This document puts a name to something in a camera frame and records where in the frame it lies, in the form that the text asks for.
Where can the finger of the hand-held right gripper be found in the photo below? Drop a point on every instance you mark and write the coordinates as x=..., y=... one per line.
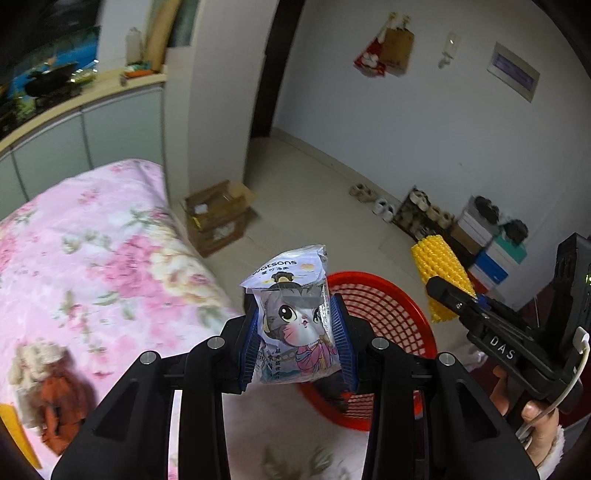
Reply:
x=455, y=300
x=498, y=309

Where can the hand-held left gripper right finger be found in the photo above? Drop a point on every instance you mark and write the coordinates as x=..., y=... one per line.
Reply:
x=344, y=350

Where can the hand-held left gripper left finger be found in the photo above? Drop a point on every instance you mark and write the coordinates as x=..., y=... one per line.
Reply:
x=247, y=355

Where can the yellow foam net sleeve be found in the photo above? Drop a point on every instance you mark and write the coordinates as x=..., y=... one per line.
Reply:
x=438, y=263

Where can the cat print snack packet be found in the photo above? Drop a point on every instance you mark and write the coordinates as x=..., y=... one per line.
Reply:
x=291, y=323

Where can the red plastic mesh basket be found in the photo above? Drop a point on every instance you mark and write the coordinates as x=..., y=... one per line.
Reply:
x=397, y=314

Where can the brown and beige wrapper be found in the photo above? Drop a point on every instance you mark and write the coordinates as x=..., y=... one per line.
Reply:
x=51, y=397

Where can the person's right hand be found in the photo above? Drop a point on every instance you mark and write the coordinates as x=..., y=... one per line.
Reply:
x=540, y=434

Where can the stack of shoe boxes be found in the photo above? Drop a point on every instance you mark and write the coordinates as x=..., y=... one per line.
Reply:
x=489, y=263

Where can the transparent plastic sheet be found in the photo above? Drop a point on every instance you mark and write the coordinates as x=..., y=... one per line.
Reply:
x=475, y=360

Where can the black shoe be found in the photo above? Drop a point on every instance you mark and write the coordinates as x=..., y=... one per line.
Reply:
x=521, y=233
x=481, y=206
x=508, y=230
x=493, y=214

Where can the black shoe rack with shoes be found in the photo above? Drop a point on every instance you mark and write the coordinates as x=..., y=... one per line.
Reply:
x=422, y=212

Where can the white shoe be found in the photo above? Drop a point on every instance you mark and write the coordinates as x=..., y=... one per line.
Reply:
x=388, y=212
x=377, y=207

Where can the beige shoe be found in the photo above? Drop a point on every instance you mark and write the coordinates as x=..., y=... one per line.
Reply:
x=368, y=194
x=355, y=191

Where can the open cardboard box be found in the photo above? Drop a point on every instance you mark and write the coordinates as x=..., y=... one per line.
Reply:
x=221, y=217

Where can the pink floral blanket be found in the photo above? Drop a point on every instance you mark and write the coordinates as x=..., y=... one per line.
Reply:
x=115, y=258

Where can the red hanging cloth bag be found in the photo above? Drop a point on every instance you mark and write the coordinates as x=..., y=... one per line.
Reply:
x=369, y=60

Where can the grey kitchen base cabinets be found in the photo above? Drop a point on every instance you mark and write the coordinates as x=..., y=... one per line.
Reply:
x=115, y=129

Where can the brown hanging paper bag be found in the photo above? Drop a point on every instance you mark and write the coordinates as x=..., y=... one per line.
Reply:
x=397, y=44

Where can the dark brown door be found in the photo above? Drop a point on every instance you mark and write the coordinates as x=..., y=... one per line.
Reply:
x=277, y=60

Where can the beige kitchen countertop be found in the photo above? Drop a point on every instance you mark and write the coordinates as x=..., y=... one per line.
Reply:
x=115, y=85

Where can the orange tray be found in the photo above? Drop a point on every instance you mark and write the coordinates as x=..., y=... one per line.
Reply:
x=137, y=71

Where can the white plastic bottle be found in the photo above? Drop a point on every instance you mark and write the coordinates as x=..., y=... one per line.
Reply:
x=134, y=46

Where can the wooden cutting board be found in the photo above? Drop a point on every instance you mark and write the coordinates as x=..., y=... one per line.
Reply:
x=161, y=32

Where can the frosted glass panel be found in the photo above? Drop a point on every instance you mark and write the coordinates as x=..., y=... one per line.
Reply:
x=181, y=23

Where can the black wok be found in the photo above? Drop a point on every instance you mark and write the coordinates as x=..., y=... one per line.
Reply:
x=48, y=81

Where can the blue printed backsplash panel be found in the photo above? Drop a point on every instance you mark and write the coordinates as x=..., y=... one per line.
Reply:
x=69, y=50

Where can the black range hood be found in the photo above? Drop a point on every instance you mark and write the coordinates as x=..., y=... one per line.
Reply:
x=41, y=23

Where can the wall electrical panel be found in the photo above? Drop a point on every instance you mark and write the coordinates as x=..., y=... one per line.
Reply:
x=512, y=71

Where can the white wall intercom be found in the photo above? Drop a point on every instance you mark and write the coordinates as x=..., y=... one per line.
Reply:
x=450, y=48

